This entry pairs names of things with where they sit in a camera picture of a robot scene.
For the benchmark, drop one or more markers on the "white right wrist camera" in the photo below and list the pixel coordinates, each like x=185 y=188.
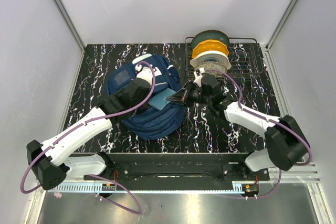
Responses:
x=198 y=74

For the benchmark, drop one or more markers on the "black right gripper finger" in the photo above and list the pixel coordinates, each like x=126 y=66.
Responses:
x=187 y=87
x=180 y=97

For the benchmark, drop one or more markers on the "black wire dish rack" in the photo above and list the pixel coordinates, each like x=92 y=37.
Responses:
x=244 y=56

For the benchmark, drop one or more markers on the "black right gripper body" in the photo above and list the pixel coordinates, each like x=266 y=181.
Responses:
x=196 y=95

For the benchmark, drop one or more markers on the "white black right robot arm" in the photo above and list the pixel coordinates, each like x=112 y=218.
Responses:
x=285 y=142

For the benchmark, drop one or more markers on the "dark green plate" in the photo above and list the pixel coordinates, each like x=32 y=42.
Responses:
x=210 y=34

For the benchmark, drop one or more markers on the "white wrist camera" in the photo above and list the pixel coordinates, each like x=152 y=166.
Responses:
x=198 y=74
x=145 y=73

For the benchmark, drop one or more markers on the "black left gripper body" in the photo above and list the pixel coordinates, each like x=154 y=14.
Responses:
x=145 y=105

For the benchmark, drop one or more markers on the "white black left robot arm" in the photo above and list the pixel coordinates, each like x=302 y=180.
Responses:
x=46 y=159

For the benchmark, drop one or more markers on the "white plate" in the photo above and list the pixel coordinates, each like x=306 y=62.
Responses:
x=211 y=56

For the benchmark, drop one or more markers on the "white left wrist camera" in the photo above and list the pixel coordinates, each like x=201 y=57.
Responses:
x=145 y=73

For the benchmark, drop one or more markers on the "yellow plate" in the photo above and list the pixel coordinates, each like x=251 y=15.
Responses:
x=210 y=44

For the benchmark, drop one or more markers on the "speckled grey plate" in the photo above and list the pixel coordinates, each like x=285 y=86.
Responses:
x=212 y=67

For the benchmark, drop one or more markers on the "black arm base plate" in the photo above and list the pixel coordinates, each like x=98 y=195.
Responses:
x=232 y=171

